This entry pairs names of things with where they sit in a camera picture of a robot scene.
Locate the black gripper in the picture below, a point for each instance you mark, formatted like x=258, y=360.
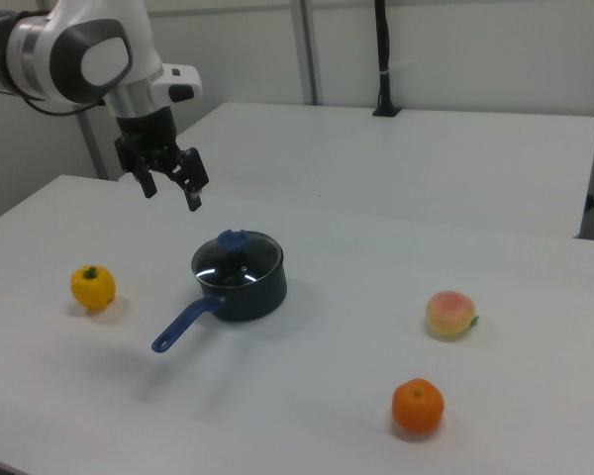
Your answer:
x=146, y=133

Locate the glass lid with blue knob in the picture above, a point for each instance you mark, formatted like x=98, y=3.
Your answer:
x=232, y=240

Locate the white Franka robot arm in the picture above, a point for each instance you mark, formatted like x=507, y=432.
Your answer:
x=128, y=29

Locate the yellow bell pepper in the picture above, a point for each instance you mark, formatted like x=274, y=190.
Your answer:
x=93, y=289

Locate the dark blue saucepan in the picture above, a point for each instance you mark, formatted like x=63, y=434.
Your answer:
x=257, y=299

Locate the white side table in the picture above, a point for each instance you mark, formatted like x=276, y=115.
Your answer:
x=401, y=163

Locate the black pole stand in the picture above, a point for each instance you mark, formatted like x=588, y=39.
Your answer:
x=385, y=59

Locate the pink yellow peach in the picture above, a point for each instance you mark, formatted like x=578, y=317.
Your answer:
x=448, y=314

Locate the orange mandarin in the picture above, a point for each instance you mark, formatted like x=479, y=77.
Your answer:
x=418, y=407

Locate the grey partition post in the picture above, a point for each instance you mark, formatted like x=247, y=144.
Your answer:
x=307, y=49

